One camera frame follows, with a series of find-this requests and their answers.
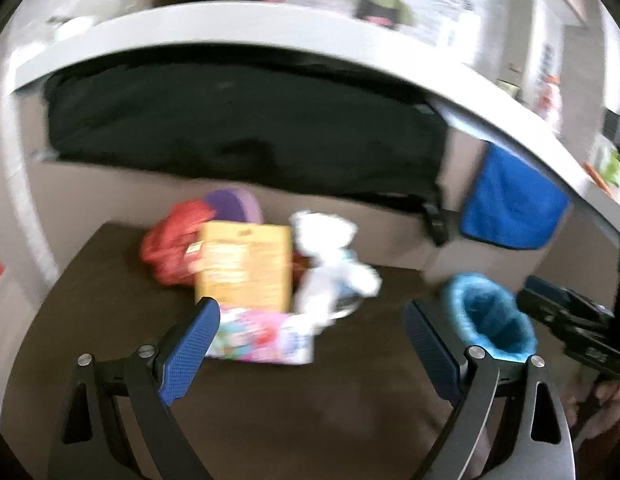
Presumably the purple round lid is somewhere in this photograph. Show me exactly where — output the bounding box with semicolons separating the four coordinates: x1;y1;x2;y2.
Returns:
204;188;263;224

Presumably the person's right hand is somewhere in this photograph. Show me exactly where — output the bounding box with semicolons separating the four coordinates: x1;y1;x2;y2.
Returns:
562;379;620;442

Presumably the black cloth bag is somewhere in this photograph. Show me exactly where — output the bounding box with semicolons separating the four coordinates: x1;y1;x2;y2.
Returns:
43;63;449;245

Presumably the blue towel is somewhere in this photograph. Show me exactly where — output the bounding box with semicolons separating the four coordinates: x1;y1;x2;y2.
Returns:
459;144;570;250

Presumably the red plastic bag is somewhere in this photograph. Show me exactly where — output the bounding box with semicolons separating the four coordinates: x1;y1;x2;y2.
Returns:
140;200;216;287

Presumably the green plant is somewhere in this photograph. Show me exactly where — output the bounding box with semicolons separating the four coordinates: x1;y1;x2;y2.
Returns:
598;148;620;186

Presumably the yellow snack package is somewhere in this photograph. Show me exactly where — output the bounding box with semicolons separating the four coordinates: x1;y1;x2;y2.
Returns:
194;221;293;313

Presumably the pink colourful snack package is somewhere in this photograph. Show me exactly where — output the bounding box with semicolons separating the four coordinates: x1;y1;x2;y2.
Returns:
207;307;314;366

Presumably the blue lined trash bin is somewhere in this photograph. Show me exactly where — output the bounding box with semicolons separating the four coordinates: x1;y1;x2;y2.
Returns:
440;272;538;363

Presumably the white crumpled tissue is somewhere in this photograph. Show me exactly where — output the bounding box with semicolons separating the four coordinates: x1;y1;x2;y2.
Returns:
290;210;382;335

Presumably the orange carrot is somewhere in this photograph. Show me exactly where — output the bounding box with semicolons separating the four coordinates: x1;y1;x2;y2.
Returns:
583;162;612;196

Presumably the grey kitchen counter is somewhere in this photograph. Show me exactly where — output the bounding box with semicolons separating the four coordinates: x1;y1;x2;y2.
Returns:
12;0;620;233

